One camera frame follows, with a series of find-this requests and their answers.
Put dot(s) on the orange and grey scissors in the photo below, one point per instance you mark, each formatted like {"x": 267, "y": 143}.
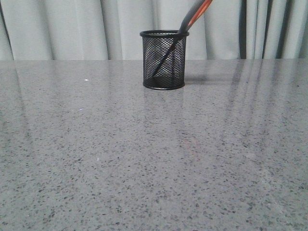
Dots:
{"x": 190, "y": 18}

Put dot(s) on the black mesh pen cup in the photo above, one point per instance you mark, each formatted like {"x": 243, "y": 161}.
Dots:
{"x": 155, "y": 44}

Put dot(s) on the grey curtain backdrop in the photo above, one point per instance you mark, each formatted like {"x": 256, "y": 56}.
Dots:
{"x": 110, "y": 29}

